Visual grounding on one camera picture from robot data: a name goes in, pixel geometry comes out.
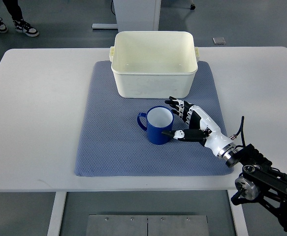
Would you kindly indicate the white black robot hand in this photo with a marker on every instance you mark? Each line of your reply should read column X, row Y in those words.
column 202, row 129

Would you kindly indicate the blue mug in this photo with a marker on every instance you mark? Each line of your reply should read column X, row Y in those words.
column 154, row 122

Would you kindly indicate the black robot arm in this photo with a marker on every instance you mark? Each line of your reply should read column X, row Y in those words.
column 259, row 182

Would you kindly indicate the cream plastic box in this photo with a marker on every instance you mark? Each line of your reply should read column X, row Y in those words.
column 153, row 64

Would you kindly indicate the grey floor socket cover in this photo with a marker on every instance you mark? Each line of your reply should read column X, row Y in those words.
column 219, row 40

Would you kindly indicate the blue-grey quilted mat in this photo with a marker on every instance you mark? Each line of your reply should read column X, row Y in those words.
column 112, row 143

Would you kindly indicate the white table right leg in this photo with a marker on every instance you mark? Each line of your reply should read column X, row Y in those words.
column 238, row 217

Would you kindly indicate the white table leg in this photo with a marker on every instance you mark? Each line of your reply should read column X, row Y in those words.
column 238, row 217
column 57, row 214

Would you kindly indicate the black caster wheel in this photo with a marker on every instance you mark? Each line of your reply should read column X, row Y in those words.
column 192, row 7

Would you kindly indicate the metal floor plate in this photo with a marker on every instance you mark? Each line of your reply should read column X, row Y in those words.
column 147, row 225

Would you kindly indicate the white table left leg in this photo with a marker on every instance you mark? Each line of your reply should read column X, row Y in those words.
column 57, row 214

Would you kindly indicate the black white left sneaker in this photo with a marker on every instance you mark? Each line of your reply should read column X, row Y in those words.
column 21, row 26

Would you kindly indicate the person in dark trousers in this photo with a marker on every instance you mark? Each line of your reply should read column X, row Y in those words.
column 14, row 9

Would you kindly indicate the white pedestal base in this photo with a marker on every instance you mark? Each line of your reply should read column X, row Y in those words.
column 133, row 15

